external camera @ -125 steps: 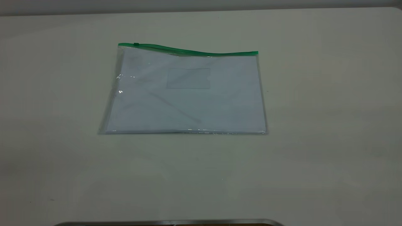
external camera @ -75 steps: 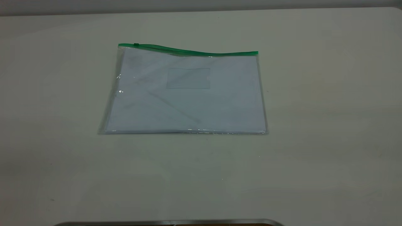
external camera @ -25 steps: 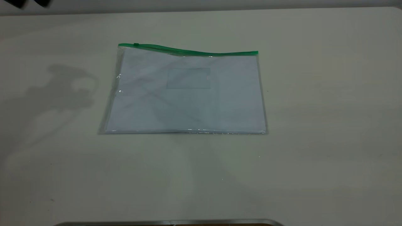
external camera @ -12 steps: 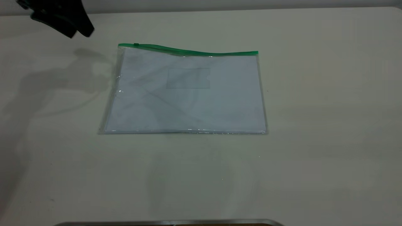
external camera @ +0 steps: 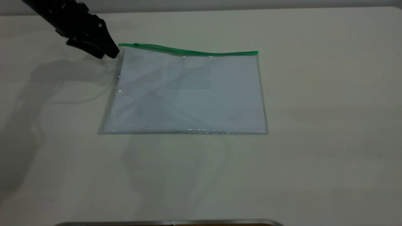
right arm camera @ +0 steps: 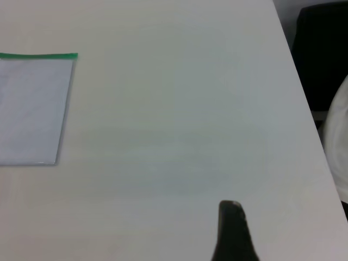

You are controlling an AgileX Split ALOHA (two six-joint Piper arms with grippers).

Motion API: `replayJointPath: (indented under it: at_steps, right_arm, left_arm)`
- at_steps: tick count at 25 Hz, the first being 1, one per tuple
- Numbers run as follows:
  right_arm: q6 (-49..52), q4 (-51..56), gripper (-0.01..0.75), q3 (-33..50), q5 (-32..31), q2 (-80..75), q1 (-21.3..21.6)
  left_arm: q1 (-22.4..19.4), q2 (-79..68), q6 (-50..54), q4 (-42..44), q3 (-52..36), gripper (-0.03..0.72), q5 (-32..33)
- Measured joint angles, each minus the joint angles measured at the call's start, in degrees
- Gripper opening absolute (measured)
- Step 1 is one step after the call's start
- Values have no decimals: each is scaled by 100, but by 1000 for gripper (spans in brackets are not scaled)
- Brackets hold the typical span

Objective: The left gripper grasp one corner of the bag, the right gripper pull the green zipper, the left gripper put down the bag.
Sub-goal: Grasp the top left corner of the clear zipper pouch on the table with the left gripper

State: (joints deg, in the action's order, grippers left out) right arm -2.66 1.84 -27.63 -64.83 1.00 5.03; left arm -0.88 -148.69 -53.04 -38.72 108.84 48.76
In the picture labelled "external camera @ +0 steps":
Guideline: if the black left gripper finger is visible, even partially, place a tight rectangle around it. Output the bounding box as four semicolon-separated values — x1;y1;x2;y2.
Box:
67;38;106;60
94;31;120;59

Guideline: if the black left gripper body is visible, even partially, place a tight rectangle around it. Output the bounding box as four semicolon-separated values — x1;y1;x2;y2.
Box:
55;3;108;42

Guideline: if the transparent zip bag green zipper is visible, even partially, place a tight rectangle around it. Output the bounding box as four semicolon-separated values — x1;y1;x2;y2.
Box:
97;43;269;136

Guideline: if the silver metal edge strip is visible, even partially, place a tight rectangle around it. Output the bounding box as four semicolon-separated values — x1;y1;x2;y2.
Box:
53;219;285;226

